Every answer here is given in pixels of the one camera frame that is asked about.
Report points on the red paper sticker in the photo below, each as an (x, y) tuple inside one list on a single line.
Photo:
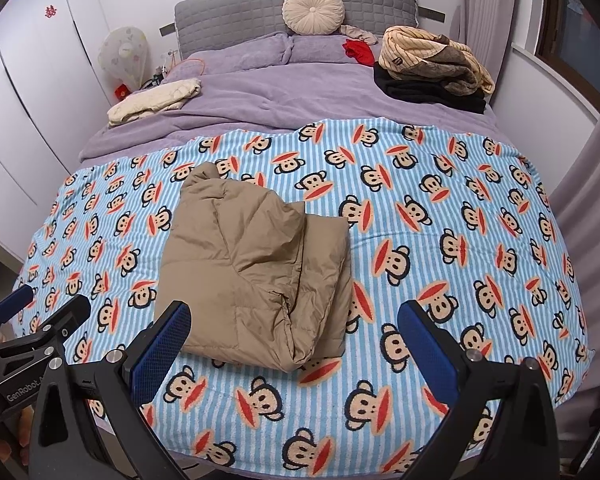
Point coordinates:
[(47, 10)]

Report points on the round cream cushion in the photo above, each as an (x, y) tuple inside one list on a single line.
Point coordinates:
[(313, 11)]

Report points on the purple duvet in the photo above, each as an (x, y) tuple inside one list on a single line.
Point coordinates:
[(290, 95)]

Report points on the lilac curtain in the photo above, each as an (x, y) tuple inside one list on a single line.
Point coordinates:
[(590, 210), (487, 25)]

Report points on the purple pillow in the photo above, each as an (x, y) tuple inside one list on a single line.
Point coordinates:
[(235, 52), (325, 50)]

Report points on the cream striped garment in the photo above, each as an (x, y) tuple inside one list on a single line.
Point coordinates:
[(405, 45)]

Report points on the red packet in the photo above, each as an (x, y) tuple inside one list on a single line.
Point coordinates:
[(122, 92)]

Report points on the person's left hand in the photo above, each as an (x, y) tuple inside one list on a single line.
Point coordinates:
[(10, 442)]

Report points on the beige puffer jacket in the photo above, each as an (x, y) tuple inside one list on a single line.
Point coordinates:
[(250, 270)]

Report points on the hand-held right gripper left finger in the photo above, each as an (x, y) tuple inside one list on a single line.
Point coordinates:
[(162, 350)]

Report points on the dark framed window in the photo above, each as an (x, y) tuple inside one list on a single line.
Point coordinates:
[(580, 25)]

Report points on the cream folded jacket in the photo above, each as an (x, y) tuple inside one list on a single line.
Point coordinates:
[(150, 100)]

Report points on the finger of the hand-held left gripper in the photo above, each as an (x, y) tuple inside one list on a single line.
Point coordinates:
[(16, 299), (60, 317)]

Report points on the grey quilted headboard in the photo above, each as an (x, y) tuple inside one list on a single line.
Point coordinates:
[(230, 10)]

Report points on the monkey print striped blanket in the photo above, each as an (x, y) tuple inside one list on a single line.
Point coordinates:
[(430, 220)]

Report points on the white wardrobe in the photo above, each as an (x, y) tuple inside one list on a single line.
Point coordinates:
[(35, 110)]

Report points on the red cloth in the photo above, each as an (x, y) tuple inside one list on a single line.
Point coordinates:
[(359, 52)]

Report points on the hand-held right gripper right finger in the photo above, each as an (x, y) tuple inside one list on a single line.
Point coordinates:
[(426, 350)]

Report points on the grey-beige cloth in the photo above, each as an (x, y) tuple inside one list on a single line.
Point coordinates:
[(360, 32)]

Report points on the covered electric fan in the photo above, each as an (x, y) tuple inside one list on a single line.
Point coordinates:
[(124, 57)]

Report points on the brown fuzzy garment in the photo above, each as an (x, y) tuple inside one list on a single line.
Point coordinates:
[(445, 70)]

